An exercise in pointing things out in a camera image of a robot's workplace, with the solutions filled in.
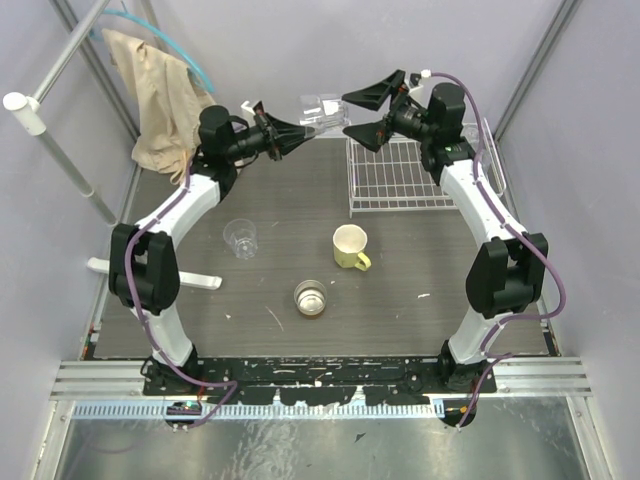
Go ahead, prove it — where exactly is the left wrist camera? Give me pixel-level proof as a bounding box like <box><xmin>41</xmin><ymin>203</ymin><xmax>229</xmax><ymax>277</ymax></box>
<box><xmin>241</xmin><ymin>100</ymin><xmax>263</xmax><ymax>121</ymax></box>

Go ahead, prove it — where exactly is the yellow mug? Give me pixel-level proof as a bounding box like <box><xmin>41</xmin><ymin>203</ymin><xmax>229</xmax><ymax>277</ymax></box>
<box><xmin>332</xmin><ymin>224</ymin><xmax>372</xmax><ymax>272</ymax></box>

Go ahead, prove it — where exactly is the beige cloth garment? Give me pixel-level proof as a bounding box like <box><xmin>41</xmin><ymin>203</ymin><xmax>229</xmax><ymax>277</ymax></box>
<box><xmin>102</xmin><ymin>29</ymin><xmax>215</xmax><ymax>185</ymax></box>

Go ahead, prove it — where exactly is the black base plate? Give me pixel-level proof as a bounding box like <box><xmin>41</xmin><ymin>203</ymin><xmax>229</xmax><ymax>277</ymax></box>
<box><xmin>140</xmin><ymin>356</ymin><xmax>487</xmax><ymax>406</ymax></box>

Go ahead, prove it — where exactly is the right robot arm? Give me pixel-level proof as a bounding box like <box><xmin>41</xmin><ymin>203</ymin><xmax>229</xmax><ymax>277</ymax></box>
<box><xmin>341</xmin><ymin>70</ymin><xmax>548</xmax><ymax>394</ymax></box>

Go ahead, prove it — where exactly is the white garment rack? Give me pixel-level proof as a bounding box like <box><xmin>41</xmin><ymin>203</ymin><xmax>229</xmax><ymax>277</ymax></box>
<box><xmin>2</xmin><ymin>0</ymin><xmax>253</xmax><ymax>290</ymax></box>

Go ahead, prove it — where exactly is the glass with brown liquid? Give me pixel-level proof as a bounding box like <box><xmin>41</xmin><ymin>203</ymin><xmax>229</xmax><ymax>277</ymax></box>
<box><xmin>293</xmin><ymin>280</ymin><xmax>327</xmax><ymax>318</ymax></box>

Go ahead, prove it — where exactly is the teal clothes hanger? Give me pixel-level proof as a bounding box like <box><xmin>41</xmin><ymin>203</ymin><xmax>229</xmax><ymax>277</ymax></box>
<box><xmin>101</xmin><ymin>8</ymin><xmax>216</xmax><ymax>94</ymax></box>

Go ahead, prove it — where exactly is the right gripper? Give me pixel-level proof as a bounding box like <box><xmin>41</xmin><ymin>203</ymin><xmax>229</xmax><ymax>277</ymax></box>
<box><xmin>340</xmin><ymin>71</ymin><xmax>435</xmax><ymax>154</ymax></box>

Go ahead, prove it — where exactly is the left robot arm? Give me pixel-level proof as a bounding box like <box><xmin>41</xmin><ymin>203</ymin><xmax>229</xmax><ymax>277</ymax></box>
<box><xmin>108</xmin><ymin>104</ymin><xmax>317</xmax><ymax>396</ymax></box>

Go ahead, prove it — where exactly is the aluminium rail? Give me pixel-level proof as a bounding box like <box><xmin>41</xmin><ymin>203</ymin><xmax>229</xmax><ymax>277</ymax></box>
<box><xmin>51</xmin><ymin>357</ymin><xmax>592</xmax><ymax>405</ymax></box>

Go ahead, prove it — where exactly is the clear plastic cup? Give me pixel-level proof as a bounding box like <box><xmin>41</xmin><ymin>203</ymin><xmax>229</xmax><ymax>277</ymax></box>
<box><xmin>223</xmin><ymin>219</ymin><xmax>258</xmax><ymax>259</ymax></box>
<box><xmin>462</xmin><ymin>123</ymin><xmax>481</xmax><ymax>149</ymax></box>
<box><xmin>479</xmin><ymin>147</ymin><xmax>492</xmax><ymax>175</ymax></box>
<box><xmin>299</xmin><ymin>94</ymin><xmax>351</xmax><ymax>134</ymax></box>

